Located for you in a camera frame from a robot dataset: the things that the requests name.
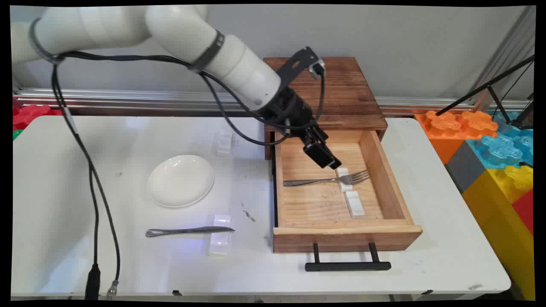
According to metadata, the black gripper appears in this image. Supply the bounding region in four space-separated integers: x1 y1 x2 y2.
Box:
261 87 343 171

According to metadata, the white ceramic plate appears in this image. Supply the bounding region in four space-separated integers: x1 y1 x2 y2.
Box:
147 154 215 209

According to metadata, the black velcro strap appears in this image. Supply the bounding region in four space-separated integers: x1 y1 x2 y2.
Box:
188 31 225 72
28 18 65 65

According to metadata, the black tripod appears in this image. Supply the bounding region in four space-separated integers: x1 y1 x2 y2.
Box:
435 55 536 130

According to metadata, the black drawer handle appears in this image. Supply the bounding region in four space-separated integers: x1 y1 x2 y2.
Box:
305 242 392 272

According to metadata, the steel fork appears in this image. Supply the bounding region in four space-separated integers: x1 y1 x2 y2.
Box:
283 169 371 188

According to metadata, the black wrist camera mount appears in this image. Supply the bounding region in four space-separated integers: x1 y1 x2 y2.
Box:
276 46 327 92

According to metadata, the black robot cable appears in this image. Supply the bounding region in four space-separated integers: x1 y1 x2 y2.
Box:
51 50 295 300
51 50 327 301

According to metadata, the gray foam block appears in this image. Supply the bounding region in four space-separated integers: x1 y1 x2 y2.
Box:
444 141 487 194

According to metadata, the dark brown wooden cabinet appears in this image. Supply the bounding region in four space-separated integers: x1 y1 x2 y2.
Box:
264 57 389 160

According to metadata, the steel table knife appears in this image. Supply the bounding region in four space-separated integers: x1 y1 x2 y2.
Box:
145 226 236 238

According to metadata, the orange foam block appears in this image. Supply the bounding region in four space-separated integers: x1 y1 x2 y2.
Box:
414 110 500 165

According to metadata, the white ceramic cutlery rest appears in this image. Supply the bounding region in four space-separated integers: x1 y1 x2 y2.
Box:
345 191 366 219
209 239 231 258
336 167 354 192

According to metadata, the blue foam block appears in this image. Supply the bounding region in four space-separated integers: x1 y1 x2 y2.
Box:
465 112 534 169

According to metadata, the aluminium rail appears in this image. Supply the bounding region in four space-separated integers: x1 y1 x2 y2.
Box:
13 87 531 114

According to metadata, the clear rest at back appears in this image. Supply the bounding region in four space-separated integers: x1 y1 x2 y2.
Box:
216 129 235 157

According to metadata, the clear rest near knife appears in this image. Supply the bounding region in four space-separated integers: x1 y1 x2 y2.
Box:
212 214 233 239

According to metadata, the red foam block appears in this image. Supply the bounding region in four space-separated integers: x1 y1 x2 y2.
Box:
511 190 534 235
13 104 62 130

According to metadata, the light wooden drawer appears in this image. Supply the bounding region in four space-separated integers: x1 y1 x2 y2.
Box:
272 129 424 254

